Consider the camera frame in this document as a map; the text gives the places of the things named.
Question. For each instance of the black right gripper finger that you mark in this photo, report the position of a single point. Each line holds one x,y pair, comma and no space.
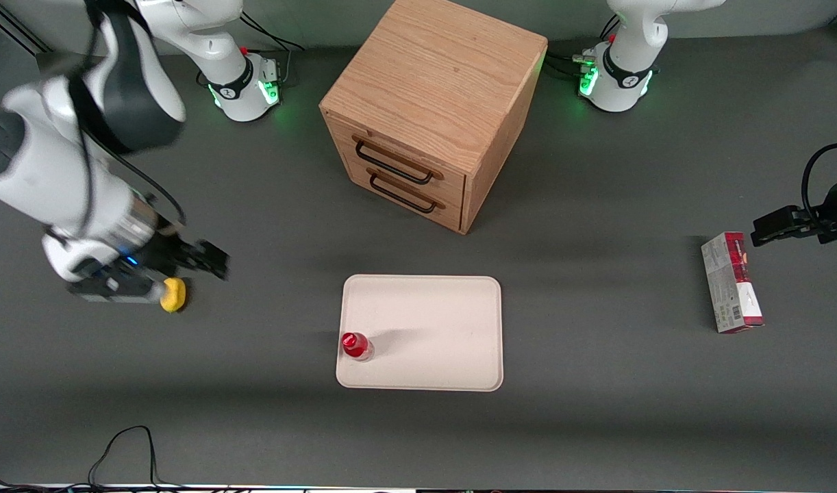
214,252
209,269

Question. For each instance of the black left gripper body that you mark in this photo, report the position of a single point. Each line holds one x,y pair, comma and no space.
831,218

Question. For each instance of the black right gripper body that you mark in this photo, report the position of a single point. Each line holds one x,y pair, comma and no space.
170,252

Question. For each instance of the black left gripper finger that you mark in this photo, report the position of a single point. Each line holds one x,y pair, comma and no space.
776,219
781,237

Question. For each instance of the red coke bottle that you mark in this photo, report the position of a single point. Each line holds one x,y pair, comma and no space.
355,344

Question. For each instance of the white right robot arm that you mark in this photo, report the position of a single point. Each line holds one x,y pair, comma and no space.
48,164

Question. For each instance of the beige plastic tray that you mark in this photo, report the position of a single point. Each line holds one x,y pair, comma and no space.
432,322

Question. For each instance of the yellow lemon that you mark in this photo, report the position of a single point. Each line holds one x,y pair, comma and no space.
175,296

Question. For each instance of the red and white carton box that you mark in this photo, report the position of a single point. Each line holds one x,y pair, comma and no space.
731,282

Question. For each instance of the wooden drawer cabinet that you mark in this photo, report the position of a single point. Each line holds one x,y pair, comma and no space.
432,89

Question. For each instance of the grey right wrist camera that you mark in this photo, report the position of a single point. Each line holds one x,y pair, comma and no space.
117,291

